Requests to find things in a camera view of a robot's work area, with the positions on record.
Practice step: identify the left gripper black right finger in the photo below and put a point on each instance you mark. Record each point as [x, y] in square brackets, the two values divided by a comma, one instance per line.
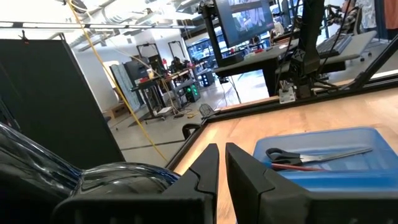
[248, 193]

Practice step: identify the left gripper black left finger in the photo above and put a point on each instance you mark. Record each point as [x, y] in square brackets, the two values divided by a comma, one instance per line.
[199, 189]

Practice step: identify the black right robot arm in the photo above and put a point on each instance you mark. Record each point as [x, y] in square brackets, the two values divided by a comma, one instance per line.
[311, 31]

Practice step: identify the translucent blue supply box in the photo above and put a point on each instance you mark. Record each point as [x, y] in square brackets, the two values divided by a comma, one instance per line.
[342, 180]

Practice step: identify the cardboard box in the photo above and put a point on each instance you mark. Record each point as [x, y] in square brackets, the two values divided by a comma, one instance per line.
[118, 110]

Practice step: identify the black curved object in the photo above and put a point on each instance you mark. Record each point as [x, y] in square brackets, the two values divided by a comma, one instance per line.
[186, 129]

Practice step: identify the computer case green lights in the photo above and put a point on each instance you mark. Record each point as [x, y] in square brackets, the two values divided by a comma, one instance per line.
[192, 92]

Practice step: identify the white connector block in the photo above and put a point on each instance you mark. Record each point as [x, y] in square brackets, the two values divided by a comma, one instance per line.
[286, 95]

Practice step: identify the cluttered workbench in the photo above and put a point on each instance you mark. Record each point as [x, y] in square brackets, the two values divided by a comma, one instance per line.
[155, 82]

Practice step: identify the blue patterned panel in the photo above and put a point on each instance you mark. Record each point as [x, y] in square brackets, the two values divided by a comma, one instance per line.
[124, 87]

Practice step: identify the black monitor stand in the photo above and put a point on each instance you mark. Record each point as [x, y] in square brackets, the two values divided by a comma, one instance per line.
[213, 40]

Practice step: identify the dark keyboard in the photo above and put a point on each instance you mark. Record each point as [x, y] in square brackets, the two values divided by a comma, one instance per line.
[334, 45]

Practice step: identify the large flat monitor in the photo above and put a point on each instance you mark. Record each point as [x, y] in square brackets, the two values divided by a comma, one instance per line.
[245, 21]

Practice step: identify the black folding partition screen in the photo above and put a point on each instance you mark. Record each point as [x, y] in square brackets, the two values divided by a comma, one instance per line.
[46, 109]

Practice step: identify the grey keyboard tray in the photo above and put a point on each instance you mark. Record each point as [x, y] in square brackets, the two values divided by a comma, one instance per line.
[360, 46]

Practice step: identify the person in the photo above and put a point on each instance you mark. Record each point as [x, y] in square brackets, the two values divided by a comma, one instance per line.
[348, 15]
[368, 12]

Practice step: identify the long white light bar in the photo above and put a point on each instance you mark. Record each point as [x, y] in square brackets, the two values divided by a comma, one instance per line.
[46, 25]

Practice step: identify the black spring clip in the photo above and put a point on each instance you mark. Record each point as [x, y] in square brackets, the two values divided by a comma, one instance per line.
[23, 39]

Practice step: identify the black diagonal frame strut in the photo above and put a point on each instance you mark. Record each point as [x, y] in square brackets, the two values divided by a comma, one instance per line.
[376, 62]

